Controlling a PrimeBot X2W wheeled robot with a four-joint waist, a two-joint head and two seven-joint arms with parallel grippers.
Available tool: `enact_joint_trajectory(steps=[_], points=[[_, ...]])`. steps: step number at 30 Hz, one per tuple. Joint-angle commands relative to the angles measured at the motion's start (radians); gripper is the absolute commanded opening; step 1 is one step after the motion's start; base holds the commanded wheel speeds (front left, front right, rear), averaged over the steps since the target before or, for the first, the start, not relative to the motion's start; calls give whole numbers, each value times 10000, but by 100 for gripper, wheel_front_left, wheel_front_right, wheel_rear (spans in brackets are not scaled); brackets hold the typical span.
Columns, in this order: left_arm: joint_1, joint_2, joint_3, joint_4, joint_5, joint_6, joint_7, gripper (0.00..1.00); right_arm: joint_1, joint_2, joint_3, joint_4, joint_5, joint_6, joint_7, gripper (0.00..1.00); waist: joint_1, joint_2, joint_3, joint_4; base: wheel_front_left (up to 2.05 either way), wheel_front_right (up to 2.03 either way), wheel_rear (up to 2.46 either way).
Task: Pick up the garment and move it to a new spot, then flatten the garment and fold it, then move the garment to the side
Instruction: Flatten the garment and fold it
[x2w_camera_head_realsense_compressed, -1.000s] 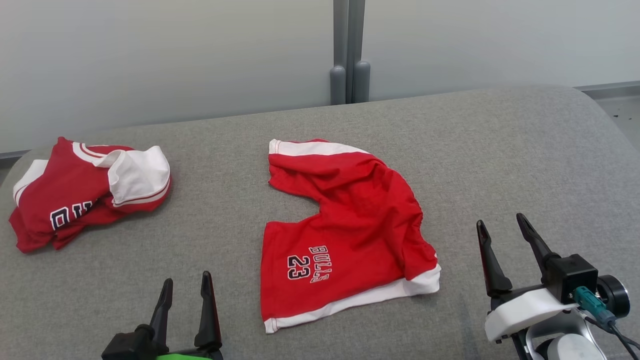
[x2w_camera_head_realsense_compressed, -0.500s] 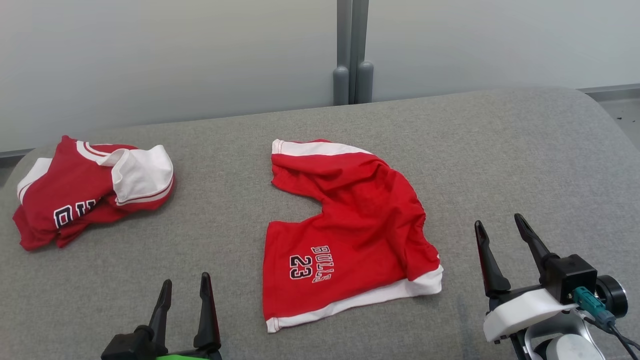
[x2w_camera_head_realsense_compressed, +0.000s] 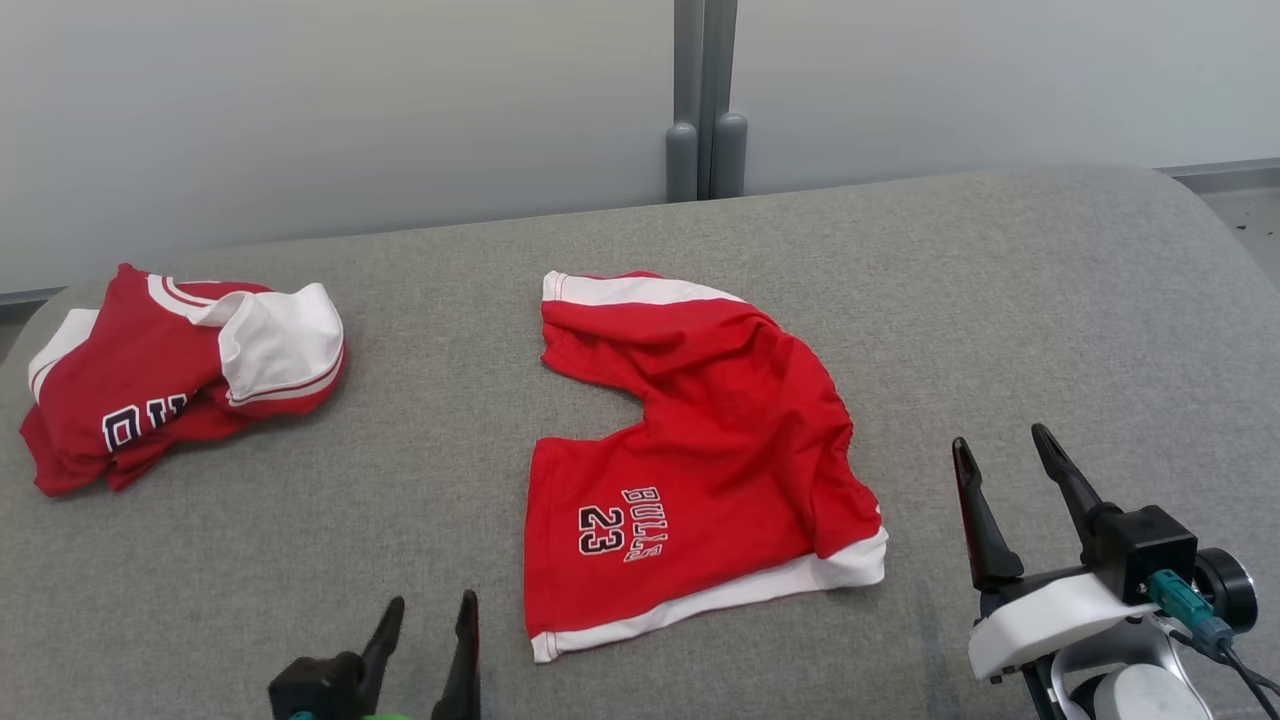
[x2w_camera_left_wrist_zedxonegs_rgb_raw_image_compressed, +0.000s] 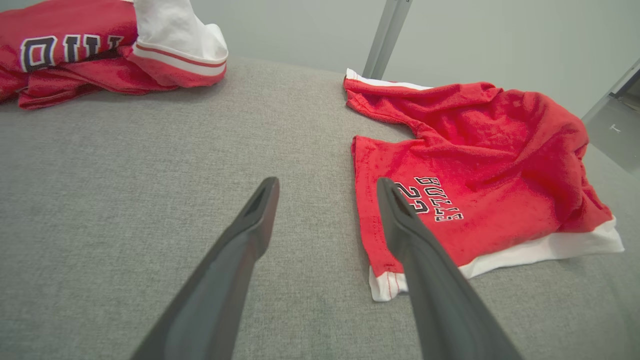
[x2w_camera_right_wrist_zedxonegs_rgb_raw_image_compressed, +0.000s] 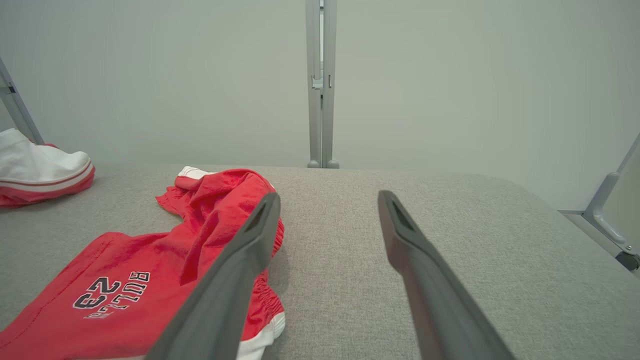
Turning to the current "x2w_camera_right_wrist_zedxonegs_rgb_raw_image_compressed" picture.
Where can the grey frame with perforated bracket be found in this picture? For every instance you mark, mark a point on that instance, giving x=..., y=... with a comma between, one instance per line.
x=20, y=110

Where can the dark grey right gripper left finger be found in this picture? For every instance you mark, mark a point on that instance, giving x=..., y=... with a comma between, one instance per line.
x=220, y=300

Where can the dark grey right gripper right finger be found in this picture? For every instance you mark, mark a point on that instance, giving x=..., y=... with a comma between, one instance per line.
x=440, y=310

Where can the grey double partition post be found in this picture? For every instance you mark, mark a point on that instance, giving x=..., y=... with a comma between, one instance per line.
x=314, y=125

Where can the red jersey with white sleeves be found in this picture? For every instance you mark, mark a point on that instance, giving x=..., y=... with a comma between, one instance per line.
x=35, y=165

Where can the red shorts with white trim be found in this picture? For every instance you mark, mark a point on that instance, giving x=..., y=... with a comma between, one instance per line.
x=150, y=260

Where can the grey frame with plain bracket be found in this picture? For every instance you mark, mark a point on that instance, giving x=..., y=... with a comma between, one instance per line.
x=605, y=210

